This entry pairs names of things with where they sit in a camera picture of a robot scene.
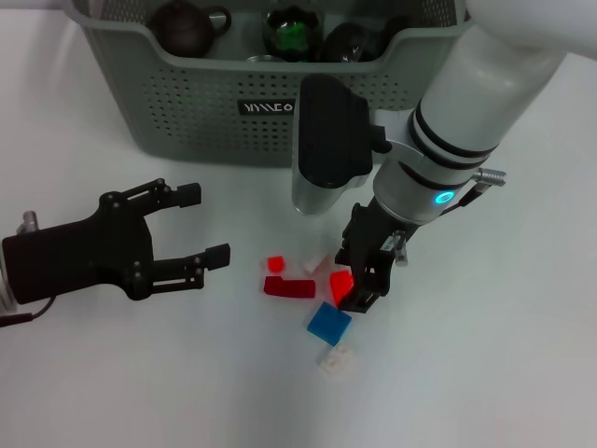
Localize dark red toy brick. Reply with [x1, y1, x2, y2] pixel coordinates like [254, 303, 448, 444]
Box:
[263, 274, 316, 300]

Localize white flat two-stud plate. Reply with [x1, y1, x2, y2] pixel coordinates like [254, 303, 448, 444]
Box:
[316, 340, 358, 379]

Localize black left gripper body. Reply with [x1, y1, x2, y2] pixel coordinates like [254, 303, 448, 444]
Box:
[2, 189, 156, 305]

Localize grey-green perforated storage bin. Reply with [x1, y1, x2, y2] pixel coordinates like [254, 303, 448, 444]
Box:
[69, 0, 472, 168]

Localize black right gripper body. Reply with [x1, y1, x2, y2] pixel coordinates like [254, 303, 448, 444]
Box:
[341, 198, 420, 281]

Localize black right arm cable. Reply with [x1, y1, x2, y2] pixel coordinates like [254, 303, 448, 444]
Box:
[437, 179, 487, 219]

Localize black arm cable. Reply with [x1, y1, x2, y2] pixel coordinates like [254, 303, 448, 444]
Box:
[437, 179, 487, 219]
[0, 293, 58, 328]

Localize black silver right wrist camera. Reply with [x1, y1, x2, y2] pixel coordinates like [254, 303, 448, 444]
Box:
[291, 74, 393, 218]

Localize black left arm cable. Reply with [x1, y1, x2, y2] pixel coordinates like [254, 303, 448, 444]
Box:
[0, 293, 58, 328]

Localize blue square toy plate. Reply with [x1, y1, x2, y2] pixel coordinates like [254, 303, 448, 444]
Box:
[306, 301, 354, 347]

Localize black clay teapot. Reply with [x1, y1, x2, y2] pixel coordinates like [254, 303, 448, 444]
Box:
[147, 0, 233, 60]

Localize white toy brick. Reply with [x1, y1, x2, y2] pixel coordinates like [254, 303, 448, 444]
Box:
[301, 254, 335, 276]

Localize red slope toy brick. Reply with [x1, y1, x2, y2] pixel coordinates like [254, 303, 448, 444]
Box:
[328, 269, 356, 304]

